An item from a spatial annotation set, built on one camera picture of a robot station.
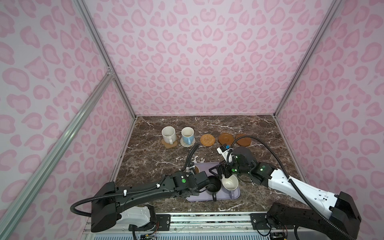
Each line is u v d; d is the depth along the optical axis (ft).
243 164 1.97
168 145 3.29
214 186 2.75
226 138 3.50
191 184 1.84
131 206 1.48
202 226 2.37
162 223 2.41
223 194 2.69
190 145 3.39
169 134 3.40
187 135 3.15
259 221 2.41
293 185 1.55
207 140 3.41
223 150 2.23
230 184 2.77
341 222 1.23
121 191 1.38
